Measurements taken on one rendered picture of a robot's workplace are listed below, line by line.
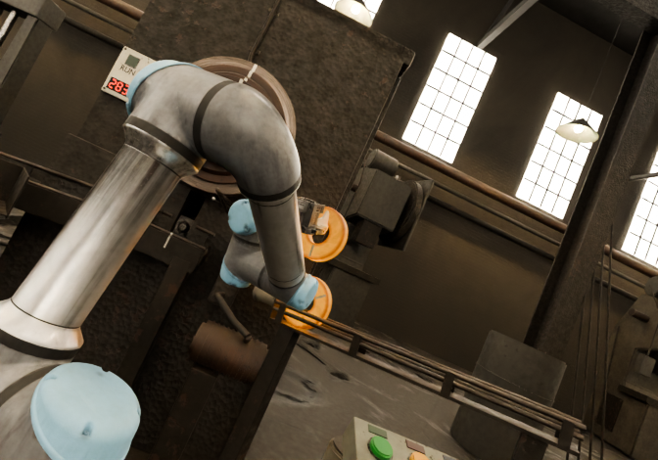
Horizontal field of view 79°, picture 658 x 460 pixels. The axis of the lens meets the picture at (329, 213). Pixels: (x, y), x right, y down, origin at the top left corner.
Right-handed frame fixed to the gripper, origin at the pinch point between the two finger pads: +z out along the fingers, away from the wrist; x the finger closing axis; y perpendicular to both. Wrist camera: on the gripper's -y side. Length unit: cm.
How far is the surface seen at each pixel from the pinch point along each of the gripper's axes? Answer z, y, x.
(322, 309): 2.1, -22.8, -6.5
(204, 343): -14.7, -41.4, 18.1
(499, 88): 776, 264, 129
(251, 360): -6.6, -43.2, 6.4
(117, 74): -13, 26, 92
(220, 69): -2, 37, 54
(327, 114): 35, 36, 32
